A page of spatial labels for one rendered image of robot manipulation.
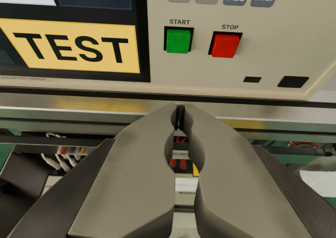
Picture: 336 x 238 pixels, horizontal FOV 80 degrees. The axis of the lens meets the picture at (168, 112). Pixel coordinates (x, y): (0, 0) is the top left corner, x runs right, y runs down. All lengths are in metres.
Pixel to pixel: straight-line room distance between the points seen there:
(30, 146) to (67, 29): 0.18
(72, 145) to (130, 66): 0.14
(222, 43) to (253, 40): 0.03
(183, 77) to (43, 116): 0.15
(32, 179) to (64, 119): 0.39
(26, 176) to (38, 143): 0.32
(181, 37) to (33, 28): 0.11
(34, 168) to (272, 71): 0.57
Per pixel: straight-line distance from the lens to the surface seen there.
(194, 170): 0.23
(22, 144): 0.32
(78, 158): 0.49
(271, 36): 0.19
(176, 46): 0.17
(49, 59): 0.22
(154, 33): 0.17
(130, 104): 0.21
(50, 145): 0.30
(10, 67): 0.25
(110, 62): 0.20
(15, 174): 0.64
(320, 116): 0.26
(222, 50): 0.18
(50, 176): 0.48
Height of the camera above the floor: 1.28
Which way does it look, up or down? 56 degrees down
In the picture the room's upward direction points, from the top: 4 degrees clockwise
